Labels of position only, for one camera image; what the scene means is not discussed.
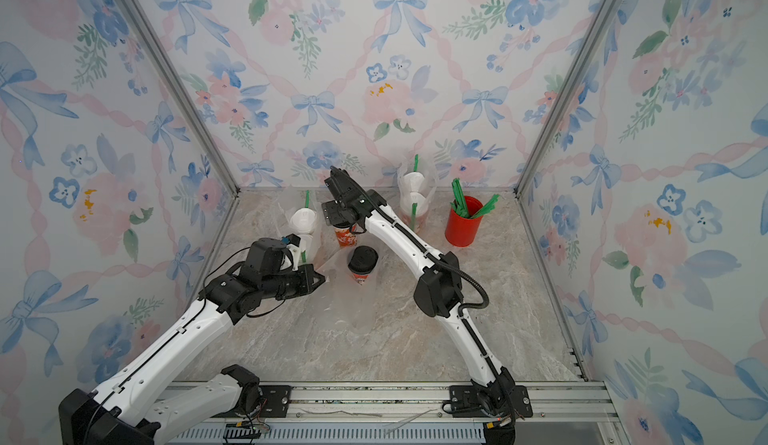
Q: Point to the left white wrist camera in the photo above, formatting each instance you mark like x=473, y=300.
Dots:
x=293, y=253

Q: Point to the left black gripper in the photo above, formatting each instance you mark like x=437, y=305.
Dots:
x=307, y=271

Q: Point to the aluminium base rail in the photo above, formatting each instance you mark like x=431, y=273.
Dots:
x=573, y=412

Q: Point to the clear plastic carrier bag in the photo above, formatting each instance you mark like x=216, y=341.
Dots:
x=287, y=201

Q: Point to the red straw holder cup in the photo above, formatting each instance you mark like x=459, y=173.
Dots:
x=462, y=232

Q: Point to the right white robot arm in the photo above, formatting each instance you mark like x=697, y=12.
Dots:
x=443, y=291

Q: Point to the white lid cup back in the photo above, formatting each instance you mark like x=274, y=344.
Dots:
x=405, y=209

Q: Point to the green wrapped straws bundle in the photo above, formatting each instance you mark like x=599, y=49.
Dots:
x=461, y=207

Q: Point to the red cup black lid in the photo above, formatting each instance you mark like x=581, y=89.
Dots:
x=362, y=264
x=346, y=237

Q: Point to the red cup white lid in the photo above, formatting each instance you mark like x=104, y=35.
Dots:
x=412, y=183

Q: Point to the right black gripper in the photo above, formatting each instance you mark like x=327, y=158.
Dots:
x=333, y=212

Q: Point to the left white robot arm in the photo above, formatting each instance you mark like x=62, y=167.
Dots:
x=125, y=408

